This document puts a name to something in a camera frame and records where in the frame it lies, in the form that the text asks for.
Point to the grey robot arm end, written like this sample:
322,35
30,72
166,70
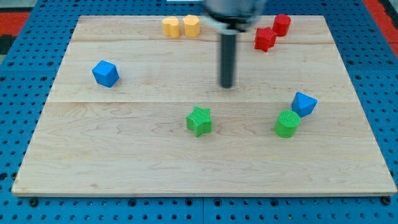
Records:
232,16

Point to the blue triangle block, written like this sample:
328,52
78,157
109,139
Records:
303,104

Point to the green star block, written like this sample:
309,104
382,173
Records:
199,121

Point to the wooden board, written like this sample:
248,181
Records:
132,140

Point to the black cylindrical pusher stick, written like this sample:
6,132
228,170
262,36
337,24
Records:
227,60

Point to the green cylinder block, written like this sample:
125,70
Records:
287,123

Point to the yellow hexagon block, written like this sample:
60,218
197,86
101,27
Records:
191,25

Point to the yellow heart block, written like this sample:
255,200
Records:
171,27

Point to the red star block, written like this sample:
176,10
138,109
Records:
264,39

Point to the blue cube block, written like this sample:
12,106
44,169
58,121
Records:
105,73

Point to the red cylinder block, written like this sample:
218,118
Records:
281,24

